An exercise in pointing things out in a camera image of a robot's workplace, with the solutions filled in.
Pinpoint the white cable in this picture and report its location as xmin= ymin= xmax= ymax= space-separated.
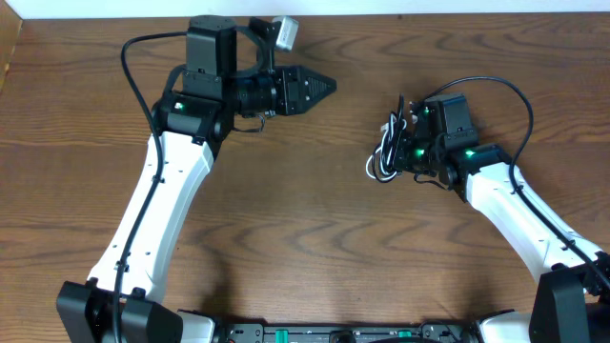
xmin=364 ymin=112 xmax=409 ymax=181

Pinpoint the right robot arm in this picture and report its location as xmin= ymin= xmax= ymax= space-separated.
xmin=383 ymin=93 xmax=609 ymax=342

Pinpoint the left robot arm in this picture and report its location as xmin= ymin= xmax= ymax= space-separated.
xmin=56 ymin=15 xmax=336 ymax=342

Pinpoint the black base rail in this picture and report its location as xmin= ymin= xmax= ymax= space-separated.
xmin=211 ymin=320 xmax=482 ymax=343

